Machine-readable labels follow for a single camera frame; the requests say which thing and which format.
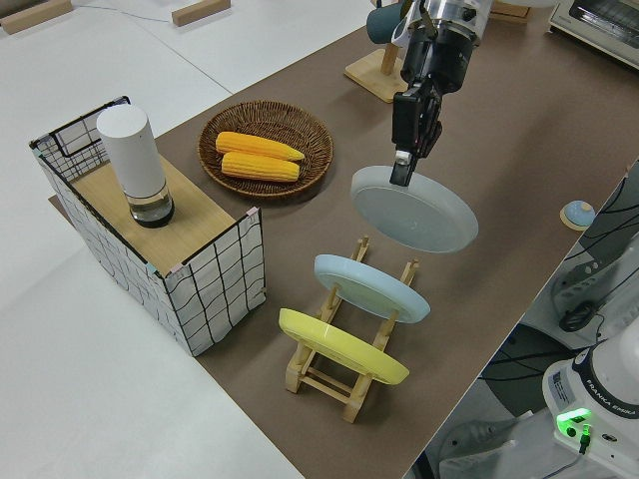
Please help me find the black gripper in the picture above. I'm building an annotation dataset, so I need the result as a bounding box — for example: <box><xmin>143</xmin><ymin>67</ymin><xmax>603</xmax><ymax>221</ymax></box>
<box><xmin>389</xmin><ymin>23</ymin><xmax>480</xmax><ymax>188</ymax></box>

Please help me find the gray plate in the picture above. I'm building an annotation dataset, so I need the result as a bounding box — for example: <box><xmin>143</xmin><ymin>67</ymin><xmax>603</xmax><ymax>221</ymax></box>
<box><xmin>349</xmin><ymin>164</ymin><xmax>480</xmax><ymax>256</ymax></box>

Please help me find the light blue plate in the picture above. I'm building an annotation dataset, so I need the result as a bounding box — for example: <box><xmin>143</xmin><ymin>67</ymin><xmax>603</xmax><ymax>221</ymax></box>
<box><xmin>313</xmin><ymin>253</ymin><xmax>432</xmax><ymax>326</ymax></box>

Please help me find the yellow plate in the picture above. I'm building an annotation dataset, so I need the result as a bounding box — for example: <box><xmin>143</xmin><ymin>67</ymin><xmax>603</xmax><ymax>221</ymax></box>
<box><xmin>278</xmin><ymin>307</ymin><xmax>411</xmax><ymax>387</ymax></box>

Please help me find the wooden plate rack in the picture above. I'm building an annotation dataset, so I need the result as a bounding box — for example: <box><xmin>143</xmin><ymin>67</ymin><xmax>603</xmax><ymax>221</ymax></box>
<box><xmin>284</xmin><ymin>236</ymin><xmax>421</xmax><ymax>425</ymax></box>

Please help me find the wooden mug tree stand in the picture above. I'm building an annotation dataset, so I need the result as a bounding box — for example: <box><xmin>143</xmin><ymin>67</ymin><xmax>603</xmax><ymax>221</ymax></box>
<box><xmin>343</xmin><ymin>27</ymin><xmax>416</xmax><ymax>105</ymax></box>

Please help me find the brown table mat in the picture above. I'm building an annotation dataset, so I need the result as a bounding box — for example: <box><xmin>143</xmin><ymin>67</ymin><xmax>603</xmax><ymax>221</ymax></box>
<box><xmin>47</xmin><ymin>0</ymin><xmax>639</xmax><ymax>479</ymax></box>

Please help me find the brown wicker basket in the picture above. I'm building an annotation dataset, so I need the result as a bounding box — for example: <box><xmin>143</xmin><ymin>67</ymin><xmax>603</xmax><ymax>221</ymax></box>
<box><xmin>198</xmin><ymin>101</ymin><xmax>335</xmax><ymax>200</ymax></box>

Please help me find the dark blue mug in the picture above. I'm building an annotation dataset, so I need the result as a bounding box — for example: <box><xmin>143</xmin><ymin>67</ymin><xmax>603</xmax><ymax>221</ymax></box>
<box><xmin>365</xmin><ymin>3</ymin><xmax>406</xmax><ymax>45</ymax></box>

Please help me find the yellow corn cob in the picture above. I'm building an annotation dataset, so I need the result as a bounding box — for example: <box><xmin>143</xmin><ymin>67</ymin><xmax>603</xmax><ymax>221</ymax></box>
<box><xmin>220</xmin><ymin>151</ymin><xmax>302</xmax><ymax>184</ymax></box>
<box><xmin>215</xmin><ymin>131</ymin><xmax>307</xmax><ymax>163</ymax></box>

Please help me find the blue service bell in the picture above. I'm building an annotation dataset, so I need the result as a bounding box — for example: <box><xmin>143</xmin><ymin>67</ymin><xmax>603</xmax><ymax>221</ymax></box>
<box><xmin>560</xmin><ymin>199</ymin><xmax>596</xmax><ymax>232</ymax></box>

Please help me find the white toaster oven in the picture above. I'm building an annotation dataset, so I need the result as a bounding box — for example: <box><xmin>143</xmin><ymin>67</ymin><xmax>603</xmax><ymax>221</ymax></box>
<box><xmin>545</xmin><ymin>0</ymin><xmax>639</xmax><ymax>67</ymax></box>

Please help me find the wooden stepped shelf insert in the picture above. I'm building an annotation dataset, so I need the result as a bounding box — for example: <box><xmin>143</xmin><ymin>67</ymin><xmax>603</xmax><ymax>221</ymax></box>
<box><xmin>68</xmin><ymin>159</ymin><xmax>237</xmax><ymax>276</ymax></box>

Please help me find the wooden block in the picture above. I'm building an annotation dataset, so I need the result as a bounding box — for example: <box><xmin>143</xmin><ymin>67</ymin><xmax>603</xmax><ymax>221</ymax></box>
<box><xmin>0</xmin><ymin>0</ymin><xmax>75</xmax><ymax>36</ymax></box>
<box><xmin>171</xmin><ymin>0</ymin><xmax>233</xmax><ymax>28</ymax></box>

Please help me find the white cylindrical grinder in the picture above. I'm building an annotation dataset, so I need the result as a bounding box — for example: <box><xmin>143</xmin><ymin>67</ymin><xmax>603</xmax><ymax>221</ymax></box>
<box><xmin>95</xmin><ymin>104</ymin><xmax>177</xmax><ymax>231</ymax></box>

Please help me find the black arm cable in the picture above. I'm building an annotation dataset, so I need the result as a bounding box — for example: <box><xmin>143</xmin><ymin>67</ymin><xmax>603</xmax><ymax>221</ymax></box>
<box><xmin>566</xmin><ymin>164</ymin><xmax>639</xmax><ymax>280</ymax></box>

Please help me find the black cable coil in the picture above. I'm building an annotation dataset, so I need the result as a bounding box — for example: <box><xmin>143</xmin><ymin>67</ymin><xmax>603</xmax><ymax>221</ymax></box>
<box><xmin>558</xmin><ymin>300</ymin><xmax>599</xmax><ymax>334</ymax></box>

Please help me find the black wire basket white liner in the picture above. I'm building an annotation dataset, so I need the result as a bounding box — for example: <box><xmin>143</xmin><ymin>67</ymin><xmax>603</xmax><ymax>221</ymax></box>
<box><xmin>28</xmin><ymin>95</ymin><xmax>267</xmax><ymax>358</ymax></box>

